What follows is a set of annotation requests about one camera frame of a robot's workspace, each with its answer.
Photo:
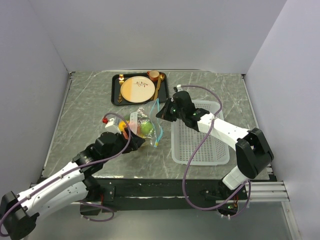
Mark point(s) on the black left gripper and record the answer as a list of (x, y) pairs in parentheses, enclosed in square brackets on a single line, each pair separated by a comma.
[(134, 143)]

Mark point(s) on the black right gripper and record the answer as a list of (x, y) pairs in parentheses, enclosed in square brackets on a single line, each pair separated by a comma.
[(164, 113)]

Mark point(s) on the clear zip top bag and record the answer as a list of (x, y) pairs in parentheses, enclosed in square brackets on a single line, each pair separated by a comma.
[(145, 113)]

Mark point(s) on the yellow apple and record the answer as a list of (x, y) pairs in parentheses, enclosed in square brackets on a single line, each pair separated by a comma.
[(122, 126)]

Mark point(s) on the green cabbage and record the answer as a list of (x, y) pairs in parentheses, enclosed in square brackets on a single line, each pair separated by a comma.
[(146, 127)]

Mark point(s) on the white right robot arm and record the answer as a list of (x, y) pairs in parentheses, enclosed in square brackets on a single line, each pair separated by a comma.
[(253, 153)]

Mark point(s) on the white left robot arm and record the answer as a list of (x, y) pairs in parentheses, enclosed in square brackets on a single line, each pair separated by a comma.
[(74, 182)]

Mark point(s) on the gold knife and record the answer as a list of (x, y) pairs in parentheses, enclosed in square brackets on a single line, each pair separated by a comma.
[(157, 88)]

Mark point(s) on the black serving tray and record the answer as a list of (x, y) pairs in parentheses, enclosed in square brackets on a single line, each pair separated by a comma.
[(163, 92)]

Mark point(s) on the white plastic basket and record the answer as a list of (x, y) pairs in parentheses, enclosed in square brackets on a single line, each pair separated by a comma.
[(184, 141)]

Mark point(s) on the cream and orange plate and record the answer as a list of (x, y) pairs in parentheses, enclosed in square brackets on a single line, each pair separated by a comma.
[(137, 89)]

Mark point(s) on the gold spoon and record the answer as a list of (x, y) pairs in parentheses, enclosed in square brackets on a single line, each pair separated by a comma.
[(162, 76)]

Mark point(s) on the orange ceramic cup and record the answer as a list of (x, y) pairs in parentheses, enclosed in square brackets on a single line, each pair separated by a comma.
[(153, 75)]

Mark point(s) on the gold fork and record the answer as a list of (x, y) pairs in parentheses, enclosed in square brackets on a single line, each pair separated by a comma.
[(121, 80)]

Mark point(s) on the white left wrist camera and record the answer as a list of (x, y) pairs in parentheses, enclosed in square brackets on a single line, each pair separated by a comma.
[(112, 124)]

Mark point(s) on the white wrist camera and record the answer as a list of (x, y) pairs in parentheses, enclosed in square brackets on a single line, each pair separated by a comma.
[(112, 124), (178, 88)]

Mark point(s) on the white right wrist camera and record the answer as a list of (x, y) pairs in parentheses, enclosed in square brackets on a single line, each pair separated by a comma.
[(178, 88)]

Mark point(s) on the aluminium frame rail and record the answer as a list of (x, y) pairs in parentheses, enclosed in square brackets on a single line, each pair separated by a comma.
[(261, 190)]

